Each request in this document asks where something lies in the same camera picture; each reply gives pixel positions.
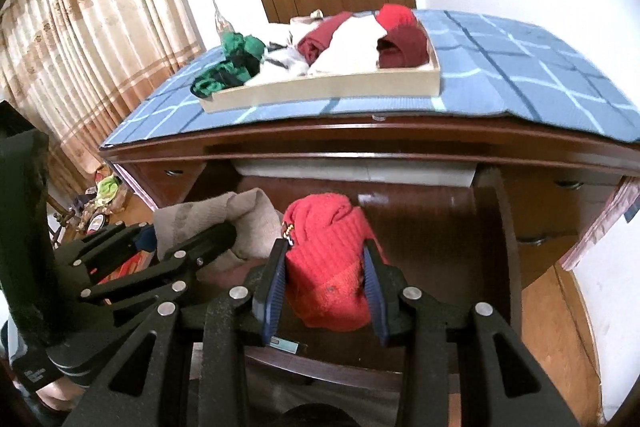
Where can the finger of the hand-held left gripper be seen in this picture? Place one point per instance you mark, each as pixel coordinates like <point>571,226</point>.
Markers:
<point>115,244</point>
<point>200,247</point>

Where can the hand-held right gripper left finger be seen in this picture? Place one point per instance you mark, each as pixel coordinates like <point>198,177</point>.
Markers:
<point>275,297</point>

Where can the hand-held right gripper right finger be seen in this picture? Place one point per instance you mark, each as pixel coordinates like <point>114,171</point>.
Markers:
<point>376,302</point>

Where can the beige knitted garment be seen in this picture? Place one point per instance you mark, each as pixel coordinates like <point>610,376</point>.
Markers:
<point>250,217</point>

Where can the red knitted sock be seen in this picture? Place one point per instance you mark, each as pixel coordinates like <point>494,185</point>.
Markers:
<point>330,257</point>

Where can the wooden desk drawer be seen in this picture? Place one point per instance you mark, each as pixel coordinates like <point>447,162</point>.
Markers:
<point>440,232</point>

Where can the green underwear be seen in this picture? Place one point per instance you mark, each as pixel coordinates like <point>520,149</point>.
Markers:
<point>235,57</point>

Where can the grey white patterned underwear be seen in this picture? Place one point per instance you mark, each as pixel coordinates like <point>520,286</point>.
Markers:
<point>280,68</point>

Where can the beige shallow cardboard box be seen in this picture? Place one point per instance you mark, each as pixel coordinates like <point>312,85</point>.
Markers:
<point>325,89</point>

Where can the white sock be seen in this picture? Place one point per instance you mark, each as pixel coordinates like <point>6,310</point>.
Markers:
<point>280,34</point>

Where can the dark red sock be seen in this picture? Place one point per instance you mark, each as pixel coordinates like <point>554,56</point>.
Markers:
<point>320,39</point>

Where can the beige underwear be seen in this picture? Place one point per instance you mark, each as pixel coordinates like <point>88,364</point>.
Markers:
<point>302,19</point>

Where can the pale pink underwear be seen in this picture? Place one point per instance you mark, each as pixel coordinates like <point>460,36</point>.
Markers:
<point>350,47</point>

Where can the maroon underwear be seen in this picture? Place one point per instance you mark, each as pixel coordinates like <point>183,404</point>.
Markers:
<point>402,49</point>

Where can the bright red sock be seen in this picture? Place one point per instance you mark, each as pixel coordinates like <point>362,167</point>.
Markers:
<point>397,14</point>

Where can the person's left forearm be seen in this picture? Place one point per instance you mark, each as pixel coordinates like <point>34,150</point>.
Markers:
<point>57,394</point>

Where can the red plastic stool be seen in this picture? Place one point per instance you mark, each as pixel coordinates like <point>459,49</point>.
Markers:
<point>125,267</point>

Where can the round tin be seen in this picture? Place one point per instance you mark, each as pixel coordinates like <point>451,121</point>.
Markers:
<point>96,223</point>

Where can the light blue flat box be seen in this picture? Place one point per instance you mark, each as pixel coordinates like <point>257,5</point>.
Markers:
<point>284,347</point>

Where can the green cloth heap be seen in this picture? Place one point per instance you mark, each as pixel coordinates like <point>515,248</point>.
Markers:
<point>110,189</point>

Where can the dark wooden desk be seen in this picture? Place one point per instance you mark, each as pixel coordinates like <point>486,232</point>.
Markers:
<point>350,137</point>

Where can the beige patterned curtain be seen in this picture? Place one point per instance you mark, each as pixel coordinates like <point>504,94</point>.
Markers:
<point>90,32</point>

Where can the curtain tieback tassel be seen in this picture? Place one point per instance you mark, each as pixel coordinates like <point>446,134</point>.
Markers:
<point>222,19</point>

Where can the blue checked tablecloth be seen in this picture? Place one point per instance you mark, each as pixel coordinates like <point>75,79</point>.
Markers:
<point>525,67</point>

